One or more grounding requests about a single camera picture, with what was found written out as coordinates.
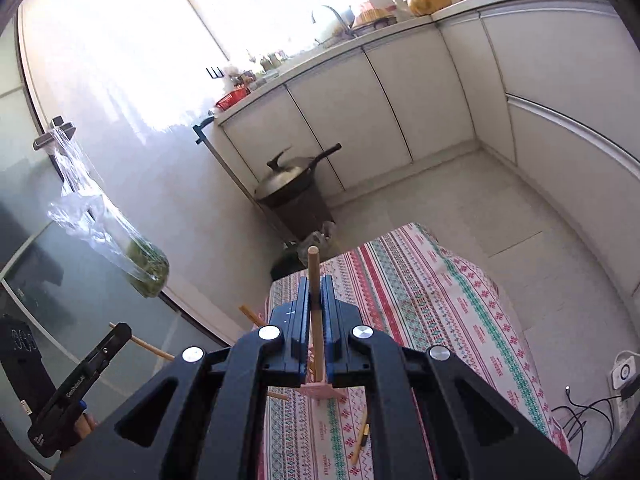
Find bamboo chopstick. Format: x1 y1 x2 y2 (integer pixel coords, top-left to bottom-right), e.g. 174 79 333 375
122 335 175 362

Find light wooden chopstick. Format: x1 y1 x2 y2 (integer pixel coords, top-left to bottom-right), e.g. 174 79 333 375
239 304 266 327

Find white kitchen cabinets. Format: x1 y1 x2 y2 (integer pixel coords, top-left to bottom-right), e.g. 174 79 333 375
198 0 639 294

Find kitchen faucet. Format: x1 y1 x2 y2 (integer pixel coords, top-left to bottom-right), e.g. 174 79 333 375
311 4 356 44

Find person's left hand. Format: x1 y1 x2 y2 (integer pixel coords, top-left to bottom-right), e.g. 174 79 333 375
61 412 99 456

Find pink perforated utensil basket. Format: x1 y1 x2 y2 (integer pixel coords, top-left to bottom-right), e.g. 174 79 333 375
298 382 346 401

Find patterned striped tablecloth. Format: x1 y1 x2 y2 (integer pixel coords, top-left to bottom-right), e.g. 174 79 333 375
257 221 572 480

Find plastic bag of greens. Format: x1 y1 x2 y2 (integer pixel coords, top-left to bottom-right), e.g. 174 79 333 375
48 127 169 298

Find white power strip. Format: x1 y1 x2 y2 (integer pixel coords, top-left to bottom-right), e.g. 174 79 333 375
608 350 639 434

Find clear plastic bag on floor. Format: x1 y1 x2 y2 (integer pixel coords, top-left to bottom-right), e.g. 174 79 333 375
296 221 337 268

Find dark brown wicker bin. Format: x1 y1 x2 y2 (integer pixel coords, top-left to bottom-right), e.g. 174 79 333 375
262 182 334 240

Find black wok with lid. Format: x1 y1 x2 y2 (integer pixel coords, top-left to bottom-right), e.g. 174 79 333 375
254 143 342 207

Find red basket on counter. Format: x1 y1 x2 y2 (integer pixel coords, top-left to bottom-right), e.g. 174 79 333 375
215 87 250 110

